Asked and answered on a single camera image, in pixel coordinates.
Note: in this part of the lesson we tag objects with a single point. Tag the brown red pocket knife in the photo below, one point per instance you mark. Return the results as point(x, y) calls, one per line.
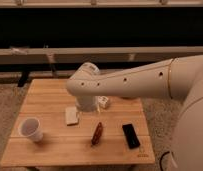
point(97, 134)

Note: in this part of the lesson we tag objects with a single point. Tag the long grey bench rail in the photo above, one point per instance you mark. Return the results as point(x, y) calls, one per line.
point(105, 54)

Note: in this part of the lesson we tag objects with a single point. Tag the white paper cup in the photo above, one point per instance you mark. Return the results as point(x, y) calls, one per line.
point(30, 129)

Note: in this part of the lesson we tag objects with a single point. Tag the orange bowl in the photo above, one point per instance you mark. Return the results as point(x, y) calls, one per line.
point(128, 98)

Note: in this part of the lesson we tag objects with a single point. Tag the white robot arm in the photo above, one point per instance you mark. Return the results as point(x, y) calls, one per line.
point(178, 78)

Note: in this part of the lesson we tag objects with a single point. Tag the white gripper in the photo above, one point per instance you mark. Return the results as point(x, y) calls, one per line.
point(86, 103)

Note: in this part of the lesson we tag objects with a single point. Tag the wooden table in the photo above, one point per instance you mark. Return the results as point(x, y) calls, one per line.
point(64, 145)

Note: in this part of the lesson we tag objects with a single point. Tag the white rectangular sponge block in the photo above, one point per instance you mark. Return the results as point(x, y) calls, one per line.
point(71, 116)

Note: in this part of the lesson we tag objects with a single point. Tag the black rectangular remote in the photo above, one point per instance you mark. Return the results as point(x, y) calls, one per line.
point(131, 136)

